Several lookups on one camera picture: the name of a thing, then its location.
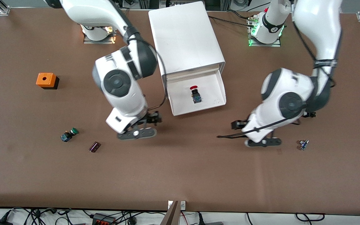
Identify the white plastic drawer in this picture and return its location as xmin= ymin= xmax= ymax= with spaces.
xmin=167 ymin=69 xmax=227 ymax=116
xmin=164 ymin=64 xmax=222 ymax=78

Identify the red push button switch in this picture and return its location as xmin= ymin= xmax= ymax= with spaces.
xmin=190 ymin=85 xmax=203 ymax=104

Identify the white plastic drawer cabinet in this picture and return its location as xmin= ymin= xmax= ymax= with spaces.
xmin=148 ymin=1 xmax=226 ymax=82

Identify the black power strip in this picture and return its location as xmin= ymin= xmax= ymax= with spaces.
xmin=92 ymin=213 xmax=117 ymax=225

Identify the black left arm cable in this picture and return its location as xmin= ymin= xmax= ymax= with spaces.
xmin=217 ymin=16 xmax=337 ymax=138

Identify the green push button switch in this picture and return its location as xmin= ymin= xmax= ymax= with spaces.
xmin=60 ymin=127 xmax=79 ymax=143

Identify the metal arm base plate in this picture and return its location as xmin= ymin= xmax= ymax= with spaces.
xmin=82 ymin=25 xmax=117 ymax=44
xmin=248 ymin=12 xmax=282 ymax=47

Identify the orange button enclosure box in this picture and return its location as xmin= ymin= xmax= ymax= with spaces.
xmin=36 ymin=72 xmax=59 ymax=90

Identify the grey angled post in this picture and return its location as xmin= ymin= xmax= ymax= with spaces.
xmin=160 ymin=200 xmax=181 ymax=225

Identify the black base power cable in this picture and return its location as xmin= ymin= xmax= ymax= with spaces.
xmin=207 ymin=15 xmax=256 ymax=28

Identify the black looped floor cable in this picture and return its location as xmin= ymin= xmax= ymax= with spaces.
xmin=295 ymin=213 xmax=326 ymax=222

